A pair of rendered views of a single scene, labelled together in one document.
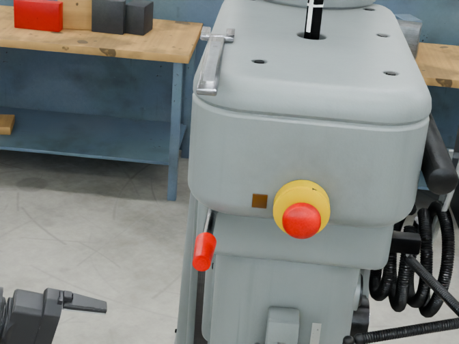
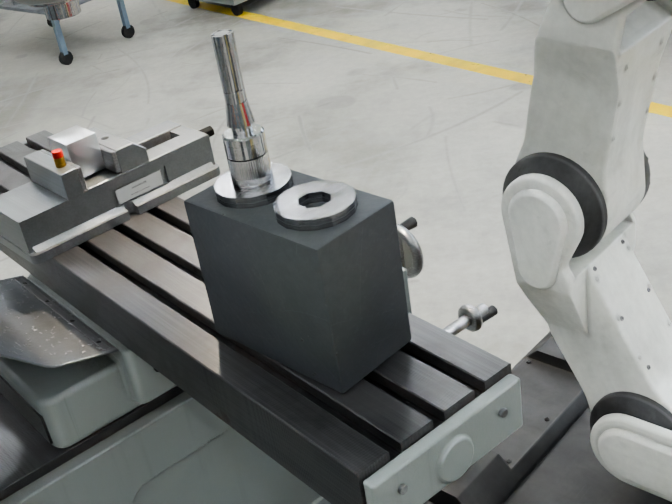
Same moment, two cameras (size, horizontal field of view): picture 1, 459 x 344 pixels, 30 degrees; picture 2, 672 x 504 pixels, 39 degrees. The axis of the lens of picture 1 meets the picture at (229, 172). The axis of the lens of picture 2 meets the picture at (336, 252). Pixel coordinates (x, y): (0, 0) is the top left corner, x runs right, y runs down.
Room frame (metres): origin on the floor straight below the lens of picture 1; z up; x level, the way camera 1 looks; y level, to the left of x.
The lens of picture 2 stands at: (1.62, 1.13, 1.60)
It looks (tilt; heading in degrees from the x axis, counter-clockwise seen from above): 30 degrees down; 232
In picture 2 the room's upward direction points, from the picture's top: 10 degrees counter-clockwise
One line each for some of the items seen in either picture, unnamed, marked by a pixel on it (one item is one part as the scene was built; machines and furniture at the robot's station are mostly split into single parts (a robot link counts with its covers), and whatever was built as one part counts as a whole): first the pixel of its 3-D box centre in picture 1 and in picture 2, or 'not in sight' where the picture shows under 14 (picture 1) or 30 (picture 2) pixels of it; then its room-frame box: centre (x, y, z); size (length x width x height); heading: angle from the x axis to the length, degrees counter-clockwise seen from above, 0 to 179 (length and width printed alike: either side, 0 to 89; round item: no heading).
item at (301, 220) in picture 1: (301, 218); not in sight; (0.80, -0.08, 1.76); 0.04 x 0.03 x 0.04; 88
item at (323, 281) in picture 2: not in sight; (297, 266); (1.06, 0.35, 1.04); 0.22 x 0.12 x 0.20; 93
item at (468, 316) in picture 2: not in sight; (455, 327); (0.53, 0.07, 0.52); 0.22 x 0.06 x 0.06; 178
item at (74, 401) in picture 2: not in sight; (149, 306); (1.05, -0.09, 0.80); 0.50 x 0.35 x 0.12; 178
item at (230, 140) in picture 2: not in sight; (243, 135); (1.07, 0.30, 1.20); 0.05 x 0.05 x 0.01
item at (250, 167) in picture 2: not in sight; (248, 159); (1.07, 0.30, 1.17); 0.05 x 0.05 x 0.05
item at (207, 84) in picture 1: (213, 57); not in sight; (0.90, 0.03, 1.89); 0.24 x 0.04 x 0.01; 0
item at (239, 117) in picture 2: not in sight; (232, 83); (1.07, 0.30, 1.26); 0.03 x 0.03 x 0.11
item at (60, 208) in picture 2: not in sight; (102, 174); (1.02, -0.19, 1.00); 0.35 x 0.15 x 0.11; 0
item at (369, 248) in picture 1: (295, 175); not in sight; (1.09, -0.09, 1.68); 0.34 x 0.24 x 0.10; 178
